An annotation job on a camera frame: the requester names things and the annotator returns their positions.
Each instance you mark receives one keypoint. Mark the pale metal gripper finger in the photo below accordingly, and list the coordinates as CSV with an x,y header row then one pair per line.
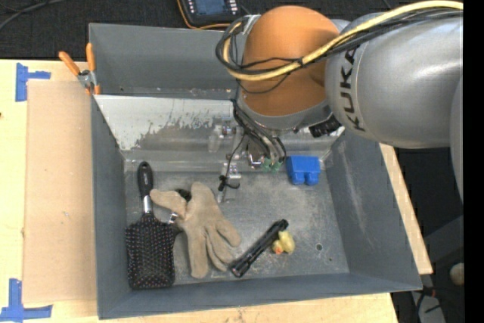
x,y
233,174
214,143

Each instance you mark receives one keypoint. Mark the blue toy block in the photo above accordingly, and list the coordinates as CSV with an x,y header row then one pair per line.
x,y
302,168

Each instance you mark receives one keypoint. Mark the tan work glove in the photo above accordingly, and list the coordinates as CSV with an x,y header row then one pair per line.
x,y
202,227

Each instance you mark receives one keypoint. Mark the grey metal bin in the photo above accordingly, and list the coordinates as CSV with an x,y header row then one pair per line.
x,y
287,208

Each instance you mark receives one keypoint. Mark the black flashlight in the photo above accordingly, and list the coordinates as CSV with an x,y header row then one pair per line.
x,y
259,247

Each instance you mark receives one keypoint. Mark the yellow rubber duck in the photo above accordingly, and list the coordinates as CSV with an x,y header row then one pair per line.
x,y
285,242

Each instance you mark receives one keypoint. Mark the black hairbrush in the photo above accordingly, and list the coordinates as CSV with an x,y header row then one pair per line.
x,y
150,253

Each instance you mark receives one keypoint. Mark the brown cardboard board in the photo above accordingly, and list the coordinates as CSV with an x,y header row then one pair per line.
x,y
56,193

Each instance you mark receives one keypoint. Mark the black cylinder on white bracket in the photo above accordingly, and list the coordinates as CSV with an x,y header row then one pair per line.
x,y
323,128

